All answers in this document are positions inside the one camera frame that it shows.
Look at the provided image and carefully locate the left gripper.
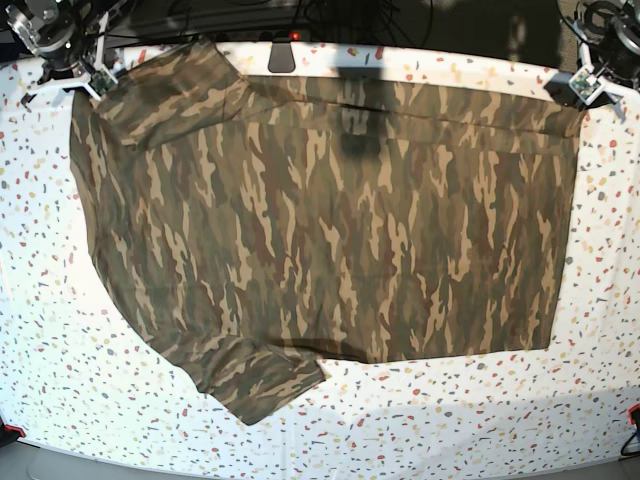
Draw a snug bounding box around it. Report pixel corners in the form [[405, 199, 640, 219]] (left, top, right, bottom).
[[544, 0, 639, 108]]

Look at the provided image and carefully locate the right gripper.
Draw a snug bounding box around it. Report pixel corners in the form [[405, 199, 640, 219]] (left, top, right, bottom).
[[4, 0, 108, 72]]

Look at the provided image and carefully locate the camouflage T-shirt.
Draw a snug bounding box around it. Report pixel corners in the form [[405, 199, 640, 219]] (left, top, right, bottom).
[[70, 42, 583, 425]]

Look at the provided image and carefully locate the red table clamp right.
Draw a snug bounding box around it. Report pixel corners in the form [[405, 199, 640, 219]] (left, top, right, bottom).
[[628, 404, 640, 429]]

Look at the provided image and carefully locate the red table clamp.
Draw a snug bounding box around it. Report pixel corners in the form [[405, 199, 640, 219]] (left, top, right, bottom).
[[628, 404, 640, 429], [0, 423, 25, 443]]

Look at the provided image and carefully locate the red table clamp left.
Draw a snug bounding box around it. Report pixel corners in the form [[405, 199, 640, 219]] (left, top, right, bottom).
[[0, 423, 25, 443]]

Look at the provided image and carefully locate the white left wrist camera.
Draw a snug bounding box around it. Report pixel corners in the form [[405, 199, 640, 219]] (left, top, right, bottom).
[[569, 65, 629, 123]]

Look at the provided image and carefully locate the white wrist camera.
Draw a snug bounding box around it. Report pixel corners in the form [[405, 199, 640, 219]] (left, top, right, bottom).
[[569, 65, 629, 123], [21, 60, 118, 106]]

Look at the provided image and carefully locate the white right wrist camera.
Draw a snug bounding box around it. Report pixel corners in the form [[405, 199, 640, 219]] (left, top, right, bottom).
[[21, 60, 118, 106]]

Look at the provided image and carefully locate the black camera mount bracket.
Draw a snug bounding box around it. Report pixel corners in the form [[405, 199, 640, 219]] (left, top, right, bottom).
[[267, 42, 296, 74]]

